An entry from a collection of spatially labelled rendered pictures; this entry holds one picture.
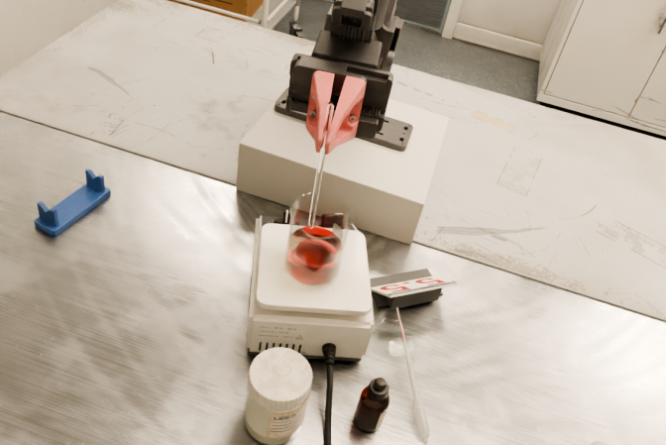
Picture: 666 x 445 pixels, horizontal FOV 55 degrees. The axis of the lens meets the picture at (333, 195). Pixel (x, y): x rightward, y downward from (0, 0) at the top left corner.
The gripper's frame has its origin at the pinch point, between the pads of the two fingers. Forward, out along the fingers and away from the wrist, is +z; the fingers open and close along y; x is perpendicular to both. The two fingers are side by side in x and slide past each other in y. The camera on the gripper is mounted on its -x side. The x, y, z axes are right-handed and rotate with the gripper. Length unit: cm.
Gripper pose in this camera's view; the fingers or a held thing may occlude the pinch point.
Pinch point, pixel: (324, 142)
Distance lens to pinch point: 58.7
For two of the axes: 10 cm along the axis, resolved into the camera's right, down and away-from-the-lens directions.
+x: -1.4, 7.3, 6.7
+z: -1.6, 6.5, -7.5
